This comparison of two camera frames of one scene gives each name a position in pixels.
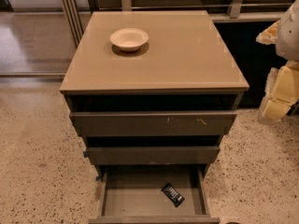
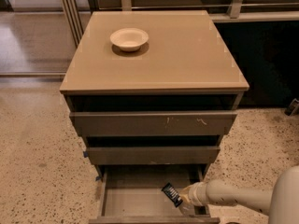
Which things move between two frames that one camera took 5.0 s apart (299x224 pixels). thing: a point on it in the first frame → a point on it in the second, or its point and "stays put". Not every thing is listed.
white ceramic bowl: [129, 39] stays put
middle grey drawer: [152, 155] stays put
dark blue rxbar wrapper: [174, 195] stays put
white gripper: [289, 36] → [197, 194]
